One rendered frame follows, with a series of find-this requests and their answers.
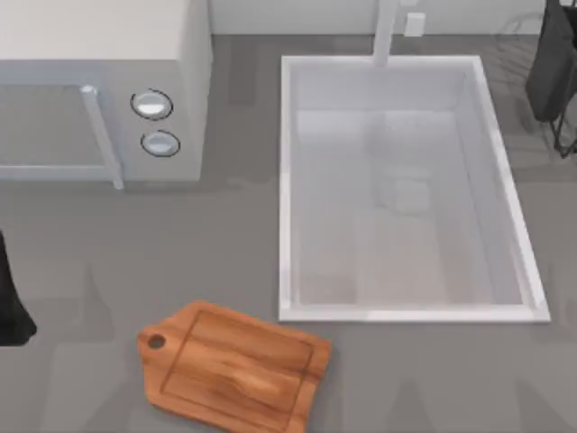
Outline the microwave door handle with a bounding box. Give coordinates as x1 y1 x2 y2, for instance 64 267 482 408
79 84 125 190

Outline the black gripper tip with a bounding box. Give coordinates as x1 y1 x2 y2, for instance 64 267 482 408
0 230 38 347

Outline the white sink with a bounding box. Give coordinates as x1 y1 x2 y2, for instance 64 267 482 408
277 54 552 324

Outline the small microwave knob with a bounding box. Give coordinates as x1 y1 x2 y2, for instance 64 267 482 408
139 129 182 159

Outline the pale microwave oven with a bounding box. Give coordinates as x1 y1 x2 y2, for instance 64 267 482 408
0 0 215 190

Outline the white wall socket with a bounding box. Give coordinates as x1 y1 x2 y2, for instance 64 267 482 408
405 12 426 38

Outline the wooden cutting board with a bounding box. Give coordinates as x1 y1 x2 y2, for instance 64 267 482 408
136 299 334 433

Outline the tall white tap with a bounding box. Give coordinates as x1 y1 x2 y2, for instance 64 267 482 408
371 0 399 69

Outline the large microwave knob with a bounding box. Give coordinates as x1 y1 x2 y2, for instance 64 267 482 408
129 88 175 122

